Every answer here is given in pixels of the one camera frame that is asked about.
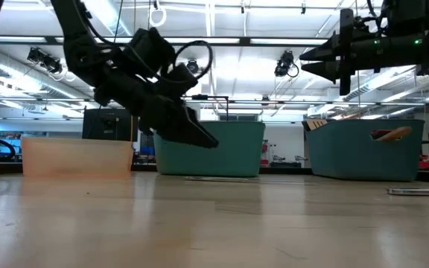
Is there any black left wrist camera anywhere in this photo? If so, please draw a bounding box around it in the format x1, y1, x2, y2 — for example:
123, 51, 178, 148
161, 63, 200, 100

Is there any thin yellow hanging cord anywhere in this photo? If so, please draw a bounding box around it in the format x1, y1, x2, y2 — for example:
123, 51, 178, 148
355, 69, 362, 120

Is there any light teal plastic bin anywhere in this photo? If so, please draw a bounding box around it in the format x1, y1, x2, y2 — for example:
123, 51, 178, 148
153, 121, 267, 178

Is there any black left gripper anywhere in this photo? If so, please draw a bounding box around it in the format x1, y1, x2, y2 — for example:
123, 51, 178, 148
94, 68, 220, 150

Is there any silver metal knife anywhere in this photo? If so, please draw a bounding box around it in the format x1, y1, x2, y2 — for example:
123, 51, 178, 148
387, 187, 429, 197
183, 176, 250, 183

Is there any wooden slotted spoon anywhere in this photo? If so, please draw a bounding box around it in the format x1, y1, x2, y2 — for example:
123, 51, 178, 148
375, 126, 413, 142

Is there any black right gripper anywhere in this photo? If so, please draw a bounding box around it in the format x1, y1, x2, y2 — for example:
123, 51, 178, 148
299, 8, 429, 96

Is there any dark teal plastic bin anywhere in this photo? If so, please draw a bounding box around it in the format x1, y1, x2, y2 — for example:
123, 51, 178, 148
301, 118, 426, 182

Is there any black monitor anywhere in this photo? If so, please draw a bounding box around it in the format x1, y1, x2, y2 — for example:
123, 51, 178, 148
82, 108, 140, 143

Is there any orange translucent plastic bin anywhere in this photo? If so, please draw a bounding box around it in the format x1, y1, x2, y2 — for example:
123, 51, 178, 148
21, 136, 135, 178

